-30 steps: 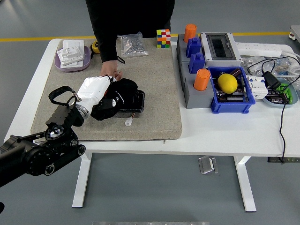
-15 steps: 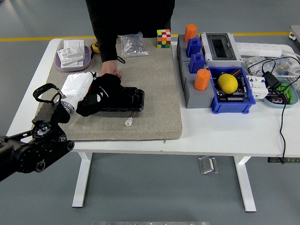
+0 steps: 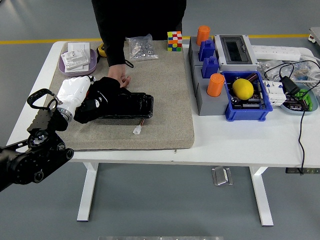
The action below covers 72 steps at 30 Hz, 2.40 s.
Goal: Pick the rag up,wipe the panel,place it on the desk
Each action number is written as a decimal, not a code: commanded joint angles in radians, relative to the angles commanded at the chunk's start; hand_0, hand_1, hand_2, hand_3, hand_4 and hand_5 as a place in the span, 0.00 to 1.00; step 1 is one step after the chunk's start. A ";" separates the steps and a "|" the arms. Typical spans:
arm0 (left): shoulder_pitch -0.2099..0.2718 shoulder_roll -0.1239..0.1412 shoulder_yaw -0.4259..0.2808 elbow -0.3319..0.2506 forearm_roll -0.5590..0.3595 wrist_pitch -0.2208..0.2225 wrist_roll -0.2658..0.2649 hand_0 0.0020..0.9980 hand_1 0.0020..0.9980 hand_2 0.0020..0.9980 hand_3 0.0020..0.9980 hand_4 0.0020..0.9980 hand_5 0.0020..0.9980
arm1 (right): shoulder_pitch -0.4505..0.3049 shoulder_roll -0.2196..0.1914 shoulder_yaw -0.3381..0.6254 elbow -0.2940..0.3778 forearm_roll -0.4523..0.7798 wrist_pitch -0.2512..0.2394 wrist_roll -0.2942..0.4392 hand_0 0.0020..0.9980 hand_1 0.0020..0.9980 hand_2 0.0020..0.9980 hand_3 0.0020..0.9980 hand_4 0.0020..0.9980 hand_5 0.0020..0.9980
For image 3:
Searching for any green plastic part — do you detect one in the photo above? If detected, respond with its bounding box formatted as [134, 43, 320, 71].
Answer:
[292, 89, 313, 111]

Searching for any white table leg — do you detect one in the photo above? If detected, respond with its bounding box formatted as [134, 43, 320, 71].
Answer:
[248, 166, 275, 227]
[76, 161, 100, 222]

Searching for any colourful puzzle cube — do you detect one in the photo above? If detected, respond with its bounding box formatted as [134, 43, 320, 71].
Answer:
[167, 30, 183, 53]

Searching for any person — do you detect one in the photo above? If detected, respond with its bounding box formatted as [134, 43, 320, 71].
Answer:
[91, 0, 188, 68]

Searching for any small white switch plate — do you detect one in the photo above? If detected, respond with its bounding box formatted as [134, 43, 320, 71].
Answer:
[61, 49, 90, 71]

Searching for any table control panel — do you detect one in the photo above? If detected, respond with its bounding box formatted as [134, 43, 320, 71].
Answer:
[285, 167, 320, 175]

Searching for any black rag with red patch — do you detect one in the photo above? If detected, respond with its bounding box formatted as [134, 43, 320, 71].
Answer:
[73, 76, 121, 124]

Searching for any dark relay module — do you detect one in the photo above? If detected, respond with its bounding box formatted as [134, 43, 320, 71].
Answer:
[284, 96, 308, 111]

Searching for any white connector plug with wires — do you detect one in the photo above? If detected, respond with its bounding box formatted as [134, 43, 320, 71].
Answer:
[132, 117, 146, 135]

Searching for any clear bag of screws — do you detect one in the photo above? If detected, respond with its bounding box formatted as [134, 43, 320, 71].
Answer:
[125, 33, 160, 62]

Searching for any light blue dish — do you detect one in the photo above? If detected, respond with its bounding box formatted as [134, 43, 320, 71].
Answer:
[279, 83, 319, 116]

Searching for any white electrical distribution box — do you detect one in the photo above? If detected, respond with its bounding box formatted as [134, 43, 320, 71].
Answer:
[213, 34, 260, 73]

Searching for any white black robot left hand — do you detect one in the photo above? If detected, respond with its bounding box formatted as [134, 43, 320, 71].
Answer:
[56, 74, 106, 116]

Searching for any white terminal block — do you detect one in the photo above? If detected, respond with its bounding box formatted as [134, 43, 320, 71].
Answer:
[262, 79, 287, 107]

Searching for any blue plastic bin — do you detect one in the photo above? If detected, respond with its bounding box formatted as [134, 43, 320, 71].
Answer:
[221, 70, 274, 122]

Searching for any clear bag of small parts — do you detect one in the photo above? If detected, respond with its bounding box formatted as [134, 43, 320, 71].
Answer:
[256, 59, 296, 82]

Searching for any yellow lemon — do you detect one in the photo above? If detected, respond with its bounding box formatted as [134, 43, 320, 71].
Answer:
[232, 78, 255, 101]

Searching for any large white switch plate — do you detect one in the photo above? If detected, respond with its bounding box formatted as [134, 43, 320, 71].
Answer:
[67, 41, 91, 73]

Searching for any white cart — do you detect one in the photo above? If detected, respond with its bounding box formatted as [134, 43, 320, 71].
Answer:
[307, 26, 320, 48]

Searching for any glossy black panel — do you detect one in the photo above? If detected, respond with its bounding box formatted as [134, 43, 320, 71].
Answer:
[99, 87, 155, 120]

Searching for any person's right hand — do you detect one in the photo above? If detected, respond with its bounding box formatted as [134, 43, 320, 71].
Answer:
[107, 64, 132, 89]

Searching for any grey-brown mat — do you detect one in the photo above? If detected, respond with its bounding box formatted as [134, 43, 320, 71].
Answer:
[43, 39, 195, 152]

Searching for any white power strip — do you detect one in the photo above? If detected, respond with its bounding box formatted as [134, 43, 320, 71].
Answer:
[250, 44, 302, 62]

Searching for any blue block with knob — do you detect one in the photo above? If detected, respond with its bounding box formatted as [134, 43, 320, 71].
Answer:
[198, 39, 216, 63]
[201, 56, 220, 80]

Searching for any thick white cable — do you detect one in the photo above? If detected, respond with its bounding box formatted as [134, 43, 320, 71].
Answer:
[299, 47, 320, 88]

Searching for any purple oval dish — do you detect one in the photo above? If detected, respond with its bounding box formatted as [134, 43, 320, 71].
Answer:
[58, 48, 98, 77]

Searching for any grey holder block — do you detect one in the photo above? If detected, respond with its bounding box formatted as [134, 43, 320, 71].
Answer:
[188, 36, 218, 73]
[192, 64, 230, 117]

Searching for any black power adapter with cord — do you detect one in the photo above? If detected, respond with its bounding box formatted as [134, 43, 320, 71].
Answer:
[263, 59, 320, 176]

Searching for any dark circuit board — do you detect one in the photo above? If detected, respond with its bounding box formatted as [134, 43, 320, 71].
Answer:
[232, 93, 262, 110]

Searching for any orange cylinder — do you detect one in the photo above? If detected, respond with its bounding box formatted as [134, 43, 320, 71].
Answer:
[206, 73, 226, 98]
[196, 25, 211, 47]

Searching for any clear bag of blue parts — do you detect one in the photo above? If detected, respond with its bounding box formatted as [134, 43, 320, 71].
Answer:
[287, 61, 320, 83]

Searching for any yellow tape measure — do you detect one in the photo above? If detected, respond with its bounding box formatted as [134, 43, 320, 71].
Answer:
[96, 42, 109, 58]

